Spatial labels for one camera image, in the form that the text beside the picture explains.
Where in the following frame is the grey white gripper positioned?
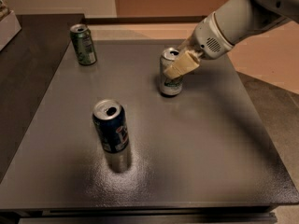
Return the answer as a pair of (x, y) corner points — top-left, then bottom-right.
(164, 13), (234, 79)

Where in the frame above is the white 7up can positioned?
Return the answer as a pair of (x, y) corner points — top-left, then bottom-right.
(160, 48), (183, 96)

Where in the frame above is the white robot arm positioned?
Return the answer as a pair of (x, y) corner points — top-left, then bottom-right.
(164, 0), (299, 79)

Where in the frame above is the dark blue pepsi can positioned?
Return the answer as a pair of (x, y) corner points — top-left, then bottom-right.
(93, 99), (129, 153)

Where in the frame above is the green soda can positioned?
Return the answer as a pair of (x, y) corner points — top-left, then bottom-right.
(70, 23), (97, 65)

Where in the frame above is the white box at left edge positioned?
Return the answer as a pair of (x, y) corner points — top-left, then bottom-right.
(0, 0), (21, 51)

